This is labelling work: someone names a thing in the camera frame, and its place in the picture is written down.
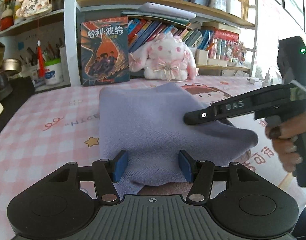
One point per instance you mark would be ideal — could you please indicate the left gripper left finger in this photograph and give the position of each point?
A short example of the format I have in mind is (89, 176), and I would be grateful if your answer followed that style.
(106, 173)

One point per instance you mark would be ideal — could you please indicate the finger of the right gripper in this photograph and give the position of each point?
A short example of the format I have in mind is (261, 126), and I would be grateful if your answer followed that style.
(263, 102)

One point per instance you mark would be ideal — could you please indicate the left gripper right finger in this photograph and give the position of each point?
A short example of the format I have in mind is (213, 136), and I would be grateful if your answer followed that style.
(199, 174)

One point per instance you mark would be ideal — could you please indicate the purple and pink sweater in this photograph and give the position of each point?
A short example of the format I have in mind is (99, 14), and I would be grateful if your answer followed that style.
(148, 124)

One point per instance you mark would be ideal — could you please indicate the person's right hand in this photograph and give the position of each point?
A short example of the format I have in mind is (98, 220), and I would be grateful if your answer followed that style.
(283, 139)

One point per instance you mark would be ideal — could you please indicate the white charger plug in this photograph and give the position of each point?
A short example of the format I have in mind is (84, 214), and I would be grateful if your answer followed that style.
(267, 81)

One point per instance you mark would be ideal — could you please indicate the red box of books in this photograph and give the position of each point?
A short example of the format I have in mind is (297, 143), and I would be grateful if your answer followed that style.
(226, 35)

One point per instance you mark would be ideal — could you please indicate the white pink plush bunny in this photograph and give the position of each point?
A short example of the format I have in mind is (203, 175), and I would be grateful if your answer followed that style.
(166, 57)

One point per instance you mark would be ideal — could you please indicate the white pen cup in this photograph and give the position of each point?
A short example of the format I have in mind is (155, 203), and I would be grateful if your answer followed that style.
(53, 72)

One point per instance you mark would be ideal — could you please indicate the white wooden bookshelf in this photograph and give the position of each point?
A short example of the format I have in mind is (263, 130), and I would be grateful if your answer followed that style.
(67, 21)

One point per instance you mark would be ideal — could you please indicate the white tablet device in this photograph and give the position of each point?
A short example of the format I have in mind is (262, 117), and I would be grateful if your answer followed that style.
(167, 10)

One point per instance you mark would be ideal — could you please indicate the Harry Potter book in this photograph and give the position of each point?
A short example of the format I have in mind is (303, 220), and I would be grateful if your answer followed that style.
(104, 51)

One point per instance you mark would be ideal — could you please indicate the red tassel ornament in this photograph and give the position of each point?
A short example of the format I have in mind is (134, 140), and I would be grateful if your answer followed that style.
(40, 54)

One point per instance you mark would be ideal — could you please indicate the metal bowl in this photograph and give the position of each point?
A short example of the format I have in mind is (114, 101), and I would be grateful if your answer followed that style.
(13, 65)

